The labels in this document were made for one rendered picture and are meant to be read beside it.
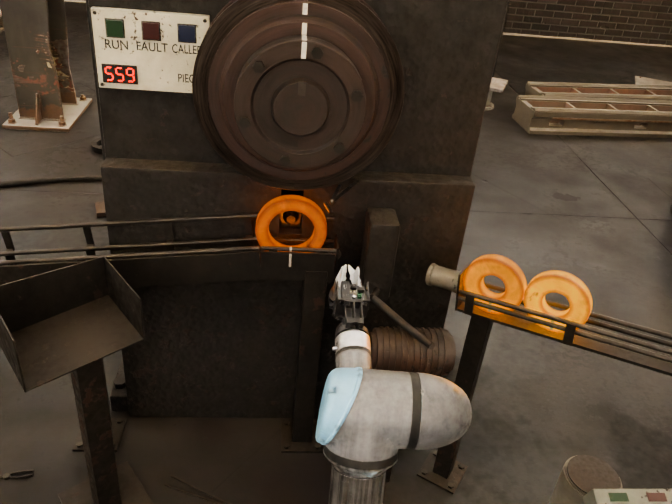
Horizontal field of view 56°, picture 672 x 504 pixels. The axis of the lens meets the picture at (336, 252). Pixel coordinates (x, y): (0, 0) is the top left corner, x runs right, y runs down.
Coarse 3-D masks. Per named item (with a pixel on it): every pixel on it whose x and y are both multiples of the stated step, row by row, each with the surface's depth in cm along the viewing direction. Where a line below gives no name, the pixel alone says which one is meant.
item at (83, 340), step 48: (0, 288) 139; (48, 288) 146; (96, 288) 154; (0, 336) 137; (48, 336) 144; (96, 336) 145; (144, 336) 144; (96, 384) 151; (96, 432) 158; (96, 480) 166
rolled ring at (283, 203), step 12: (276, 204) 158; (288, 204) 159; (300, 204) 159; (312, 204) 160; (264, 216) 160; (312, 216) 161; (324, 216) 163; (264, 228) 162; (324, 228) 163; (264, 240) 164; (312, 240) 165; (324, 240) 165; (312, 252) 166
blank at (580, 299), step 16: (544, 272) 151; (560, 272) 149; (528, 288) 152; (544, 288) 150; (560, 288) 148; (576, 288) 146; (528, 304) 154; (544, 304) 154; (576, 304) 148; (592, 304) 148; (576, 320) 149
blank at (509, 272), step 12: (480, 264) 156; (492, 264) 155; (504, 264) 153; (516, 264) 155; (468, 276) 160; (480, 276) 158; (504, 276) 154; (516, 276) 153; (468, 288) 161; (480, 288) 160; (516, 288) 154; (480, 300) 161; (504, 300) 157; (516, 300) 155; (492, 312) 160
